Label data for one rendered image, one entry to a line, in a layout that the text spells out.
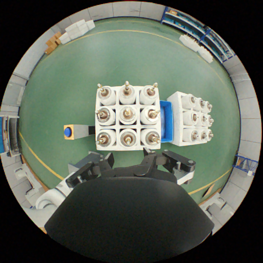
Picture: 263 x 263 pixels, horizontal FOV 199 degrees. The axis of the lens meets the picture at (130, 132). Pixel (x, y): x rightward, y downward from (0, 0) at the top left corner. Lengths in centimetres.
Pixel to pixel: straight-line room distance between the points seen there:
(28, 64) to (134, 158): 575
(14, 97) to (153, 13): 695
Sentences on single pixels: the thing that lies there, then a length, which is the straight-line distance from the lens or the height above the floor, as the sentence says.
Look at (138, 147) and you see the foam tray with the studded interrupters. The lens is 45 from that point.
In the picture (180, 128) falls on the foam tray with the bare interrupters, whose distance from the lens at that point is 55.
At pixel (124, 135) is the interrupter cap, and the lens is 35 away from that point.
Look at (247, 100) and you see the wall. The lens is 674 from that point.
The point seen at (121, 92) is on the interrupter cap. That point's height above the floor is 25.
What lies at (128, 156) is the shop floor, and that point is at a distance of 65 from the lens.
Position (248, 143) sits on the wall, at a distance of 607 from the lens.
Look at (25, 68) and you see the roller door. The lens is 544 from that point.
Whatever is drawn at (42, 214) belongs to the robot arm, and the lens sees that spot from 33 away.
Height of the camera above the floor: 61
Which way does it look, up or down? 86 degrees down
